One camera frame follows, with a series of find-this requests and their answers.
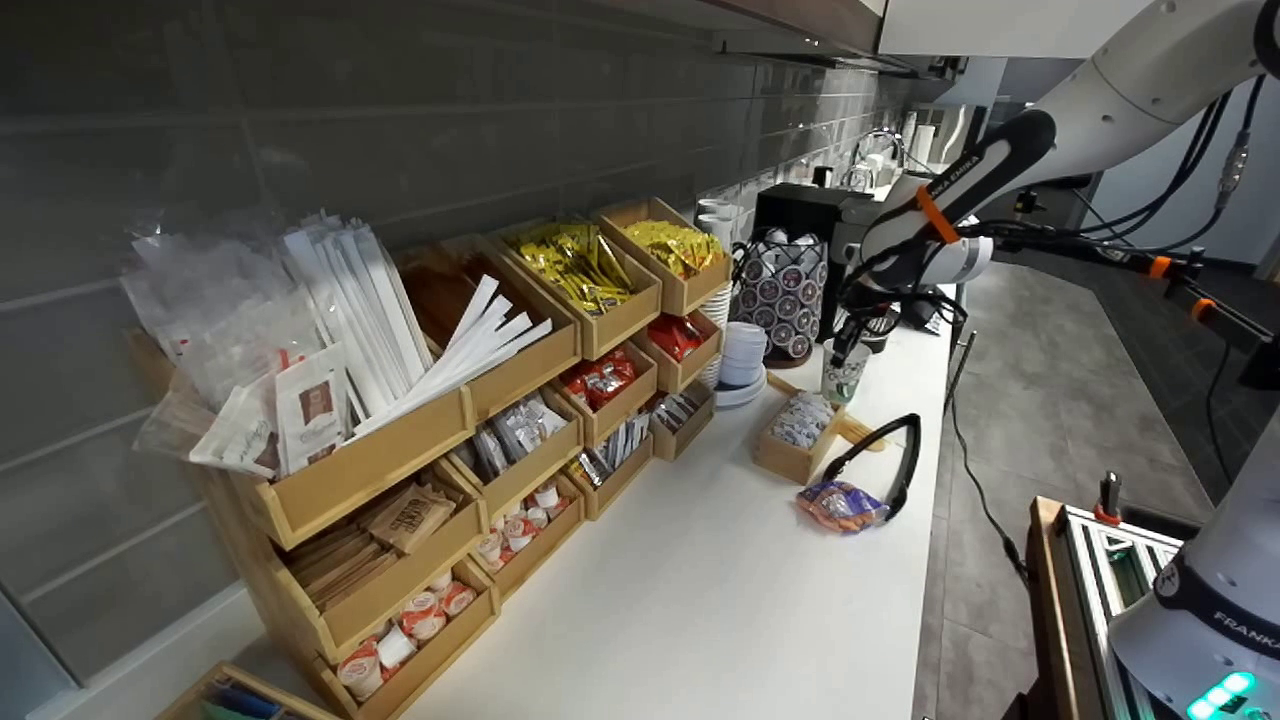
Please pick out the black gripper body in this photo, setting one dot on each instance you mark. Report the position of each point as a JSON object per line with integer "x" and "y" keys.
{"x": 887, "y": 318}

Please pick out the patterned paper cup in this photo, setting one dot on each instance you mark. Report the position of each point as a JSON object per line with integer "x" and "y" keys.
{"x": 843, "y": 384}

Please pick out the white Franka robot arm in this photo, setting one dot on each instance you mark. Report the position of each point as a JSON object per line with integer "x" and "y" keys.
{"x": 1147, "y": 64}

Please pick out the white cup lids stack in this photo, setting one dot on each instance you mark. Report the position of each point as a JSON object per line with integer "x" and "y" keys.
{"x": 741, "y": 365}

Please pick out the wooden upper cabinet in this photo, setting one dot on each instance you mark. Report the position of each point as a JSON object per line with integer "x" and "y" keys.
{"x": 803, "y": 20}

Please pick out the patterned paper cups stack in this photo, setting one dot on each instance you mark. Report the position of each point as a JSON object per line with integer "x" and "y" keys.
{"x": 806, "y": 294}
{"x": 761, "y": 302}

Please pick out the small wooden packet box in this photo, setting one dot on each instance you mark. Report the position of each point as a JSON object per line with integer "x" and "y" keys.
{"x": 799, "y": 437}

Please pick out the black coffee machine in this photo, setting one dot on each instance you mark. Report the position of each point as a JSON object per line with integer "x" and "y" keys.
{"x": 806, "y": 220}

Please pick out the orange blue snack packet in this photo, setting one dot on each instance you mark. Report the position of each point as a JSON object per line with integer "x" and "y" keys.
{"x": 843, "y": 506}

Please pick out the dark white packets pile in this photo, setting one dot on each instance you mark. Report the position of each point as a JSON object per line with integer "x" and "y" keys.
{"x": 615, "y": 451}
{"x": 678, "y": 411}

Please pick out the yellow sweetener packets pile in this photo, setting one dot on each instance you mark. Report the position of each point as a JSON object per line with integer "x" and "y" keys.
{"x": 577, "y": 267}
{"x": 673, "y": 244}

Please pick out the black stand with orange clamps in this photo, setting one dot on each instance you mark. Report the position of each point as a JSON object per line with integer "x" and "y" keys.
{"x": 1200, "y": 302}

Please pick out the grey packets pile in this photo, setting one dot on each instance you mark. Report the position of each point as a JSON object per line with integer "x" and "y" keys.
{"x": 520, "y": 428}

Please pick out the red white creamer packets pile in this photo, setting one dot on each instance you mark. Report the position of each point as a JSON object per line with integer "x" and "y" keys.
{"x": 520, "y": 526}
{"x": 400, "y": 641}

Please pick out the white wrapped straws bundle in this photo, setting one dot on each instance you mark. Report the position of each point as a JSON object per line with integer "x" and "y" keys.
{"x": 400, "y": 333}

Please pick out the wooden tiered condiment organizer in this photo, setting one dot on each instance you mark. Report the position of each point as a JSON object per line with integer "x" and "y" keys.
{"x": 400, "y": 453}

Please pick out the brown packets pile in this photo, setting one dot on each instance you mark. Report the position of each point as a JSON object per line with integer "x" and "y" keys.
{"x": 407, "y": 513}

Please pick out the clear plastic cutlery bag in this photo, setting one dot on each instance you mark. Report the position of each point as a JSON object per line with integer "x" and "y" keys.
{"x": 213, "y": 315}

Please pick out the long wooden box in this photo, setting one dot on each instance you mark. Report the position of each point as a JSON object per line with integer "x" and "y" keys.
{"x": 246, "y": 699}

